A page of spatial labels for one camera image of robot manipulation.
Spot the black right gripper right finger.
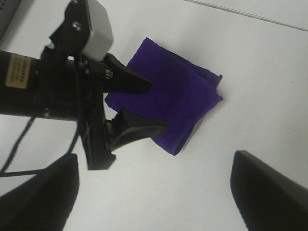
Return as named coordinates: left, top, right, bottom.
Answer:
left=230, top=150, right=308, bottom=231

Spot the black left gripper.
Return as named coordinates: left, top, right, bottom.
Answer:
left=31, top=0, right=167, bottom=170

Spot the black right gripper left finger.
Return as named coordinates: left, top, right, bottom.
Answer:
left=0, top=154, right=79, bottom=231

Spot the purple towel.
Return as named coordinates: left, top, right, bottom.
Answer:
left=105, top=38, right=223, bottom=155

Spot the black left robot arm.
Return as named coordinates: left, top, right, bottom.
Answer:
left=0, top=0, right=168, bottom=170

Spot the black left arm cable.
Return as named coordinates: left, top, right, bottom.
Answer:
left=0, top=55, right=84, bottom=179

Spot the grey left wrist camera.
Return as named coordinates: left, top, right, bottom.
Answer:
left=82, top=0, right=114, bottom=62

